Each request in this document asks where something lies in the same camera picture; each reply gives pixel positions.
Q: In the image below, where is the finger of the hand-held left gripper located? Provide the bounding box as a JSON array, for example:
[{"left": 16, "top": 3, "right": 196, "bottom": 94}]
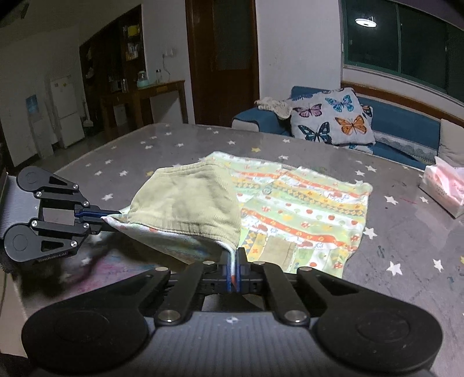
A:
[
  {"left": 35, "top": 173, "right": 122, "bottom": 219},
  {"left": 31, "top": 215, "right": 111, "bottom": 263}
]

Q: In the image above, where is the grey cushion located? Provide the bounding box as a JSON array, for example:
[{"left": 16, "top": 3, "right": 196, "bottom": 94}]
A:
[{"left": 436, "top": 118, "right": 464, "bottom": 168}]

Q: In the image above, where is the cream crumpled cloth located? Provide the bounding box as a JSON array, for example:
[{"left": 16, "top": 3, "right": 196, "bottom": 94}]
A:
[{"left": 254, "top": 96, "right": 293, "bottom": 120}]

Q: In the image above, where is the dark wooden cabinet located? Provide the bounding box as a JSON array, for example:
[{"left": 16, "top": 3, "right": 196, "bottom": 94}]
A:
[{"left": 79, "top": 3, "right": 144, "bottom": 135}]

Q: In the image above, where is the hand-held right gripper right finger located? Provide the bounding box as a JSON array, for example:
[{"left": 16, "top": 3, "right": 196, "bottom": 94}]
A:
[{"left": 236, "top": 249, "right": 333, "bottom": 326}]

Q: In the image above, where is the dark wooden door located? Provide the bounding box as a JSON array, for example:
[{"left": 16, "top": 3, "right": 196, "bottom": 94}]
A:
[{"left": 185, "top": 0, "right": 260, "bottom": 128}]

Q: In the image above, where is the grey star-patterned tablecloth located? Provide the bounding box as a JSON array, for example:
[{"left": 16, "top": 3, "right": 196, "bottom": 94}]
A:
[{"left": 7, "top": 122, "right": 464, "bottom": 377}]

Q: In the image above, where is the green patterned child's garment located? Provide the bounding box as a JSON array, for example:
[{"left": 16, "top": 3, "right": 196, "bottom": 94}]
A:
[{"left": 103, "top": 151, "right": 374, "bottom": 280}]

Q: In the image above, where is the white refrigerator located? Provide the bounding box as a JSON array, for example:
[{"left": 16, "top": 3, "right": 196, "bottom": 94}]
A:
[{"left": 48, "top": 72, "right": 86, "bottom": 148}]

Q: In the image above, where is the wooden side table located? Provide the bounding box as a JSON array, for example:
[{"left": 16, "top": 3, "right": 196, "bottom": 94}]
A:
[{"left": 100, "top": 80, "right": 189, "bottom": 140}]

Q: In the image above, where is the white water dispenser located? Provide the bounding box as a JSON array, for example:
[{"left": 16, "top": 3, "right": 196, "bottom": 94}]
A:
[{"left": 24, "top": 93, "right": 55, "bottom": 160}]

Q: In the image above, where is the butterfly print pillow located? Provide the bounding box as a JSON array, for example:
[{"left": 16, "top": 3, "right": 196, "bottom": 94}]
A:
[{"left": 289, "top": 87, "right": 376, "bottom": 146}]

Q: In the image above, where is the green-framed window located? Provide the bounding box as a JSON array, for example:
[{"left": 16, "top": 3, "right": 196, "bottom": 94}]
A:
[{"left": 341, "top": 0, "right": 464, "bottom": 93}]

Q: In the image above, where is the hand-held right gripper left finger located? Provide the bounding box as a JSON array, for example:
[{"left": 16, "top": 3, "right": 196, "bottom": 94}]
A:
[{"left": 134, "top": 249, "right": 236, "bottom": 326}]

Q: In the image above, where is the pink tissue pack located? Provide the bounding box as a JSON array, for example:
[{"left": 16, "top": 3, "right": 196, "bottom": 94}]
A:
[{"left": 418, "top": 156, "right": 464, "bottom": 219}]

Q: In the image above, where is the blue sofa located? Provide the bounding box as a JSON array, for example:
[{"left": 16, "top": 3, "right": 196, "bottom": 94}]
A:
[{"left": 231, "top": 86, "right": 464, "bottom": 171}]

